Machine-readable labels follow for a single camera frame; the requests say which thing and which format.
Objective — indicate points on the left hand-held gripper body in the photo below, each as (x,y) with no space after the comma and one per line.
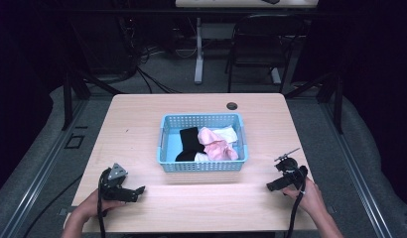
(116,189)

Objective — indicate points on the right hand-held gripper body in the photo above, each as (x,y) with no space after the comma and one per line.
(291,173)

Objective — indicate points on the person's right hand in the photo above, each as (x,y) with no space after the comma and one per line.
(309,196)

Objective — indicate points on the person's left hand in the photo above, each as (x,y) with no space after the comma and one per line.
(92,206)

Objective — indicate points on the blue plastic basket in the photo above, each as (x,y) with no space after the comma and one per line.
(168,142)

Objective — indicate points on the small white sock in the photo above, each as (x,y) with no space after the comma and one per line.
(201,157)

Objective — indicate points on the black sock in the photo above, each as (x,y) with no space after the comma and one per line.
(191,140)

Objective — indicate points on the pink sock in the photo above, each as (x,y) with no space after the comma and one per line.
(216,147)

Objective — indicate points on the black metal stand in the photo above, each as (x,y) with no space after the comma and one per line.
(338,102)
(68,99)

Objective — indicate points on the white desk foot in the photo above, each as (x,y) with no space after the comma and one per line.
(276,76)

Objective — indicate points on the black folding chair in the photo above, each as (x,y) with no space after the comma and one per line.
(262,43)

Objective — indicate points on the white desk leg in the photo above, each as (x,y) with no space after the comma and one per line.
(199,56)

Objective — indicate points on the light desk top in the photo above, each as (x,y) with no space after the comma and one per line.
(224,3)

